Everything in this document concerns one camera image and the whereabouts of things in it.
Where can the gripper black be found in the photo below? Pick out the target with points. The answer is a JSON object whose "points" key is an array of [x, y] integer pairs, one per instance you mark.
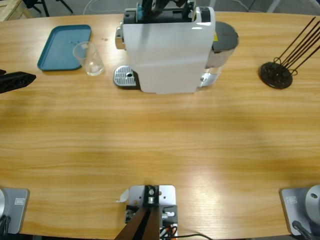
{"points": [[180, 2]]}

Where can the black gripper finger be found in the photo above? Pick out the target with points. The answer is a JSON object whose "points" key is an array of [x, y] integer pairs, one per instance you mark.
{"points": [[2, 72], [15, 81]]}

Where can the white coffee machine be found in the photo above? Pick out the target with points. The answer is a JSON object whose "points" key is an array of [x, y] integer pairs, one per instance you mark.
{"points": [[165, 50]]}

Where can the clear glass cup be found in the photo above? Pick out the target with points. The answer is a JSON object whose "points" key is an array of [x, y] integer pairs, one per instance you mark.
{"points": [[90, 62]]}

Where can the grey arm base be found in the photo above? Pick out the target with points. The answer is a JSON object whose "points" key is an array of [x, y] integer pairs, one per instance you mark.
{"points": [[17, 212], [297, 210]]}

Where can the teal plastic tray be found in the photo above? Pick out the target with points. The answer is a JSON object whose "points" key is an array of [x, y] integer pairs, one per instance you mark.
{"points": [[57, 50]]}

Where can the wooden crate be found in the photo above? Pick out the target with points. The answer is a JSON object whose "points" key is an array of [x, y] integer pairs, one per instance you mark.
{"points": [[12, 10]]}

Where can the black chair base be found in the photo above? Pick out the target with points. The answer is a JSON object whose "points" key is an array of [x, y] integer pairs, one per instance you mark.
{"points": [[31, 2]]}

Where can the black capsule holder with rods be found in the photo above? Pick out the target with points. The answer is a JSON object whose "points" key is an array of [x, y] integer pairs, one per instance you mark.
{"points": [[275, 77]]}

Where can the white paper tag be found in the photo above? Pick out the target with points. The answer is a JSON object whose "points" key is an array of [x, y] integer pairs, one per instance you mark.
{"points": [[123, 196]]}

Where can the white metal frame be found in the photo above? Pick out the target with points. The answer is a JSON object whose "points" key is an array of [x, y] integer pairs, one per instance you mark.
{"points": [[275, 6]]}

